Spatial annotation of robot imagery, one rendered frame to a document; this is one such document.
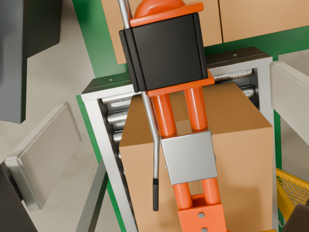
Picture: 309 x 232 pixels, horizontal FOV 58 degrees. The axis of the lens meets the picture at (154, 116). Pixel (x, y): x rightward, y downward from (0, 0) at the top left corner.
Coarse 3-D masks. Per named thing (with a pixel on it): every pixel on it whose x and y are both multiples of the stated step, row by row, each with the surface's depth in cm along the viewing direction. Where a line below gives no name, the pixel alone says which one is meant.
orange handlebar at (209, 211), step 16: (144, 0) 29; (160, 0) 28; (176, 0) 28; (160, 96) 32; (192, 96) 32; (160, 112) 33; (192, 112) 33; (160, 128) 34; (176, 128) 35; (192, 128) 34; (176, 192) 38; (208, 192) 38; (192, 208) 38; (208, 208) 38; (192, 224) 39; (208, 224) 39; (224, 224) 39
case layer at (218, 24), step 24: (192, 0) 96; (216, 0) 96; (240, 0) 96; (264, 0) 96; (288, 0) 96; (120, 24) 100; (216, 24) 99; (240, 24) 99; (264, 24) 99; (288, 24) 99; (120, 48) 103
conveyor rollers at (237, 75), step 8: (232, 72) 106; (240, 72) 105; (248, 72) 105; (216, 80) 107; (224, 80) 107; (240, 88) 110; (248, 88) 109; (112, 96) 110; (120, 96) 110; (128, 96) 110; (248, 96) 109; (104, 104) 112; (112, 112) 115; (120, 112) 114; (112, 120) 114; (120, 120) 114; (120, 136) 117; (120, 160) 122
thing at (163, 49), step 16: (144, 16) 28; (160, 16) 27; (176, 16) 27; (192, 16) 27; (144, 32) 28; (160, 32) 28; (176, 32) 28; (192, 32) 28; (144, 48) 29; (160, 48) 29; (176, 48) 29; (192, 48) 29; (144, 64) 29; (160, 64) 29; (176, 64) 29; (192, 64) 29; (144, 80) 30; (160, 80) 30; (176, 80) 30; (192, 80) 30; (208, 80) 30
